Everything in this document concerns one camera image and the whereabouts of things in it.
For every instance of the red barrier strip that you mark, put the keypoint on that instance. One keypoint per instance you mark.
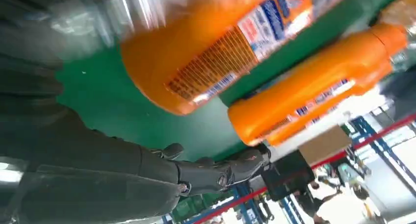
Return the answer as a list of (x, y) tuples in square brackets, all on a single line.
[(373, 137)]

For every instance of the green crate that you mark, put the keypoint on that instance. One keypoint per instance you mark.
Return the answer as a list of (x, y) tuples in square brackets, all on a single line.
[(195, 206)]

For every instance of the blue metal rack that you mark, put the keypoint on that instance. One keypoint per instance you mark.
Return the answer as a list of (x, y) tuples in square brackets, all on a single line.
[(365, 130)]

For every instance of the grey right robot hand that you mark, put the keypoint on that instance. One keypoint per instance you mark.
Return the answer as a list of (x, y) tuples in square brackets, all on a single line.
[(97, 183)]

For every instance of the green table mat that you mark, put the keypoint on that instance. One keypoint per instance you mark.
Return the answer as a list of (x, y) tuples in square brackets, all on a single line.
[(113, 96)]

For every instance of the closed cardboard box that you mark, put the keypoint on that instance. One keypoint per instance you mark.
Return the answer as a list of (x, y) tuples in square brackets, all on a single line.
[(325, 144)]

